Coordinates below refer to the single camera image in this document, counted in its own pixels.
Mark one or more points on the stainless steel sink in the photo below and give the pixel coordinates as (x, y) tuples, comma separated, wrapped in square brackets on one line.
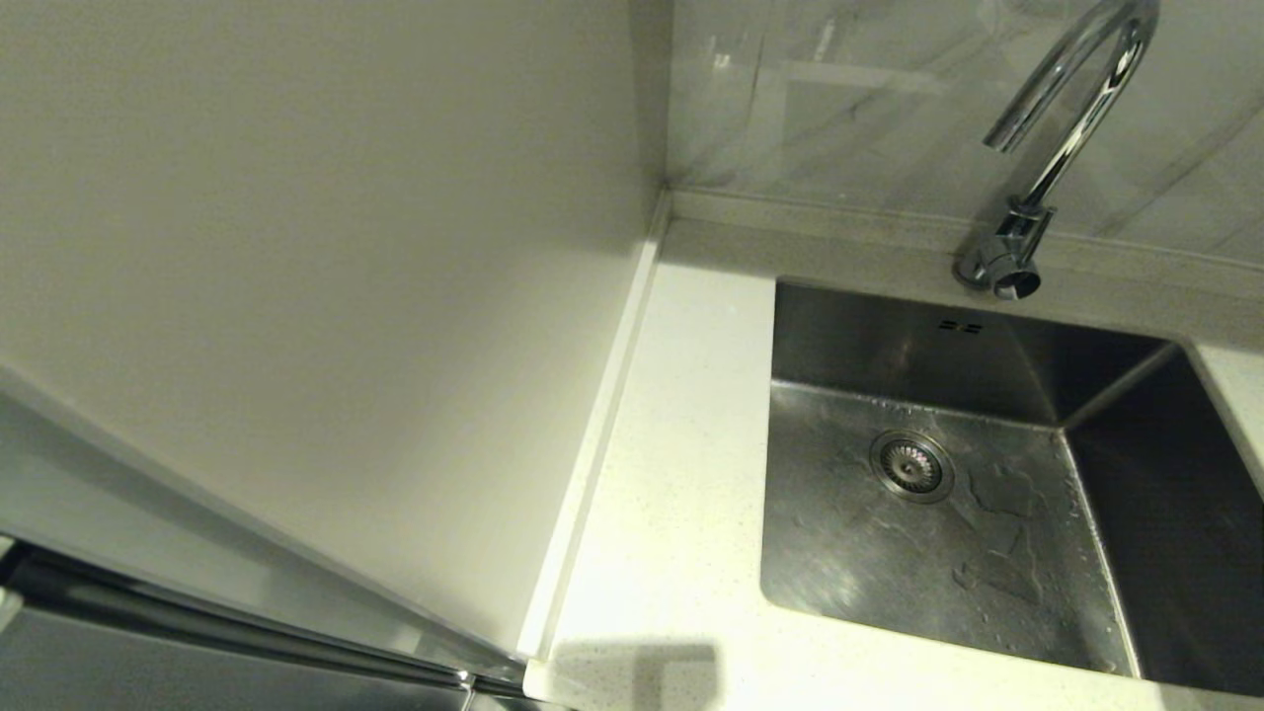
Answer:
[(889, 573)]

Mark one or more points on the chrome gooseneck faucet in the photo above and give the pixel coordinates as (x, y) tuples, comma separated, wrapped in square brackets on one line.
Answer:
[(1017, 237)]

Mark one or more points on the metal sink drain strainer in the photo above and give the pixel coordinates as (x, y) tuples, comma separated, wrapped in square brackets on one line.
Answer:
[(910, 466)]

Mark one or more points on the white counter edge strip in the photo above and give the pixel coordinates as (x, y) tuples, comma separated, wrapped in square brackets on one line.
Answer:
[(604, 415)]

